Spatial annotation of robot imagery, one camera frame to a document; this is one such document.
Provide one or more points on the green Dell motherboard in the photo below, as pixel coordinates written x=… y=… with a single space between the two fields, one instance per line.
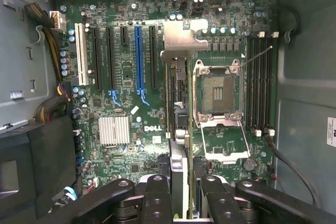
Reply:
x=126 y=77

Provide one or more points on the short black expansion slot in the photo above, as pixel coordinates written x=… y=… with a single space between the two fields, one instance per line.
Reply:
x=124 y=36

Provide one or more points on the silver socket cover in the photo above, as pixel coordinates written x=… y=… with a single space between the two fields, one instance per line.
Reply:
x=225 y=140

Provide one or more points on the thin metal locking lever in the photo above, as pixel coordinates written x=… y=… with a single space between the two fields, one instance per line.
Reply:
x=257 y=54

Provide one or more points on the silver power supply unit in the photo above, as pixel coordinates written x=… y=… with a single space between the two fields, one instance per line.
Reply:
x=15 y=51

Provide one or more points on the silver chipset heatsink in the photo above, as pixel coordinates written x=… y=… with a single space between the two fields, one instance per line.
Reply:
x=114 y=130

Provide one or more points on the long black expansion slot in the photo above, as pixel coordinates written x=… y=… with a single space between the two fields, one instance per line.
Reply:
x=153 y=58
x=111 y=58
x=97 y=58

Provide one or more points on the RAM slot black clips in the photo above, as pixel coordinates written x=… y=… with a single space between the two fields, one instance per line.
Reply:
x=264 y=82
x=250 y=82

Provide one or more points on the white power connector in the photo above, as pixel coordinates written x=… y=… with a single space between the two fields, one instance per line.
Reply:
x=57 y=20

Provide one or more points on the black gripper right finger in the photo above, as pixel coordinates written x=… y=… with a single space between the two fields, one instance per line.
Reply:
x=220 y=205

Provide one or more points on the white expansion slot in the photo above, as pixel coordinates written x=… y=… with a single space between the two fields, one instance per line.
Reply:
x=81 y=56

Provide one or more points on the black open PC case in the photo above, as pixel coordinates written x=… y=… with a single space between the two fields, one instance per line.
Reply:
x=302 y=77

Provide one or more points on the black plastic air shroud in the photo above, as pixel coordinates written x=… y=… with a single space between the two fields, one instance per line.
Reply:
x=50 y=155

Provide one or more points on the blue expansion slot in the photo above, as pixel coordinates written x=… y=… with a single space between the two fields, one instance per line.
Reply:
x=139 y=58

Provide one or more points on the RAM slot white clips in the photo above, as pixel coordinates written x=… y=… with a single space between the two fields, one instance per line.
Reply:
x=270 y=82
x=257 y=82

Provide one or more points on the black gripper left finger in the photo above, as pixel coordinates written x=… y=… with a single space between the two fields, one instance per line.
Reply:
x=157 y=203

